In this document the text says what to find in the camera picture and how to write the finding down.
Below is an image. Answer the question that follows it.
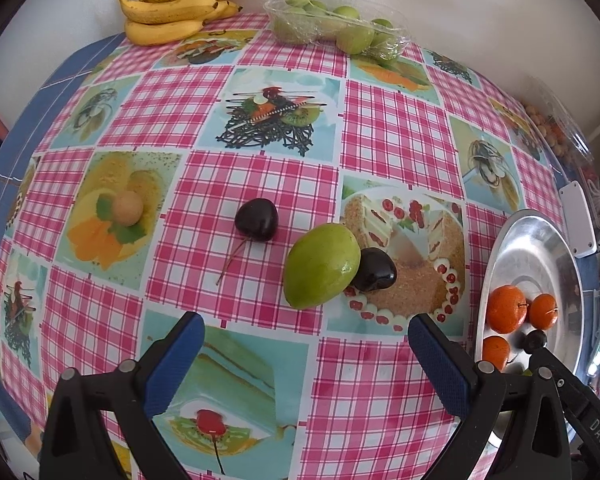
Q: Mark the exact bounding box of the pink checkered tablecloth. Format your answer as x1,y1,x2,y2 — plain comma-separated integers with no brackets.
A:
0,14,565,479

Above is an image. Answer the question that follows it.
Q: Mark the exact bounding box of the yellow banana bunch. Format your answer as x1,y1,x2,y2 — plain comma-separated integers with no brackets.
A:
118,0,242,47

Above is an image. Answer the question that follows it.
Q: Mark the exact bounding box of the green apple right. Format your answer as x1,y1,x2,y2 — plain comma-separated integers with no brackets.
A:
370,18,400,61

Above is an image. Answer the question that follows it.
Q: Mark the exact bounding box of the green apple centre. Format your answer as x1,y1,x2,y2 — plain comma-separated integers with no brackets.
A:
336,25,375,55

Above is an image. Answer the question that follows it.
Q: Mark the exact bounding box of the large green mango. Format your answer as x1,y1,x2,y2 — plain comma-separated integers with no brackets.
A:
283,223,361,310

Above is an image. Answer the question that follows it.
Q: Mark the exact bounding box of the clear plastic fruit tray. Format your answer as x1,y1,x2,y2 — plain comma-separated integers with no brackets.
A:
264,0,412,61

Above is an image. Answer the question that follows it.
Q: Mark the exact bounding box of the small dark plum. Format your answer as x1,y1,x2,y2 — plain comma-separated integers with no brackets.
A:
522,330,547,356

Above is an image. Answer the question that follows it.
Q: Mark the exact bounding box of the small orange tangerine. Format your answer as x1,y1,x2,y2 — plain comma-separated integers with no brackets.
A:
527,294,558,330

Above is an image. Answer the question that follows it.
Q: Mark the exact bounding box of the white plastic device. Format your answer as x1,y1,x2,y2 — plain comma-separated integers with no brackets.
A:
559,181,597,258

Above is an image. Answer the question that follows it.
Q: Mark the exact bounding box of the dark cherry with stem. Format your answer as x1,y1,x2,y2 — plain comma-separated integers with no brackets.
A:
215,197,278,285

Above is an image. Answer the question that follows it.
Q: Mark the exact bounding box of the large orange tangerine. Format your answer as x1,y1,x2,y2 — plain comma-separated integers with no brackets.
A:
486,285,528,334

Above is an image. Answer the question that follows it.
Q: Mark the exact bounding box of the silver metal tray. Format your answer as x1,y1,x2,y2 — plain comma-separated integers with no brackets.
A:
475,209,584,373

